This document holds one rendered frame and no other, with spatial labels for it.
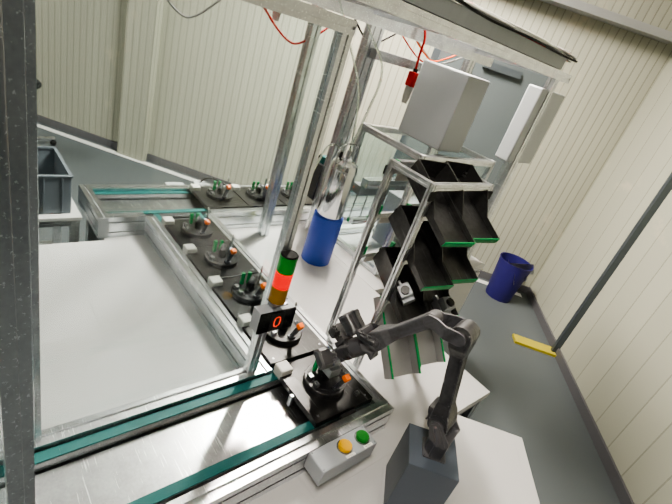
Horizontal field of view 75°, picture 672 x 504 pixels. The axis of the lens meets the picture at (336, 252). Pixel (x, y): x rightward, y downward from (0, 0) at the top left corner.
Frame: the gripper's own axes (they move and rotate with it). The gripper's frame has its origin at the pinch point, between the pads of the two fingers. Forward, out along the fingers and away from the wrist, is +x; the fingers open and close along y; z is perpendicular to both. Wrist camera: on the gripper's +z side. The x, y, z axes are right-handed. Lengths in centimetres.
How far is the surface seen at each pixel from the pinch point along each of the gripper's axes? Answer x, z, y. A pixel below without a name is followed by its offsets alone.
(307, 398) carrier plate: 6.8, -9.8, 9.0
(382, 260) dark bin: -12.6, 24.6, -23.6
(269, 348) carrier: 20.4, 9.1, 8.7
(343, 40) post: -63, 61, 20
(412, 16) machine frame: -50, 99, -40
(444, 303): -18.4, 4.3, -39.6
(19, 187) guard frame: -69, 22, 82
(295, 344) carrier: 19.5, 7.8, -1.2
